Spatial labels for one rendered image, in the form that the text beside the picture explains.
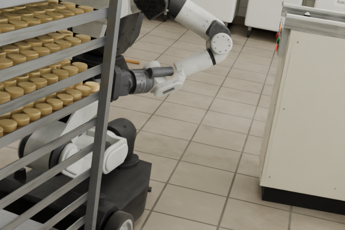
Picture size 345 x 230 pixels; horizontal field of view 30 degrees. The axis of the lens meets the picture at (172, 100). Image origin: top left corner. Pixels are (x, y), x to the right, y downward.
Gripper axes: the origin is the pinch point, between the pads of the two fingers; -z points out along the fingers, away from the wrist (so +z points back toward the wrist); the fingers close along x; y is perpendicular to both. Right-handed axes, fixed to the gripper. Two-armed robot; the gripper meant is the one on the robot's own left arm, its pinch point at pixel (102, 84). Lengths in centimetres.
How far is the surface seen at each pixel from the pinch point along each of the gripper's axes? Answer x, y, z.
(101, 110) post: -4.4, 11.5, -6.8
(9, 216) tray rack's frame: -54, -16, -23
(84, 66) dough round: 10.1, 9.6, -13.6
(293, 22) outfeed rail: 18, -8, 100
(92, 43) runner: 18.7, 14.2, -14.6
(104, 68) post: 9.4, 11.0, -7.1
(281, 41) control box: 8, -13, 100
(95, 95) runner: 0.7, 11.4, -9.6
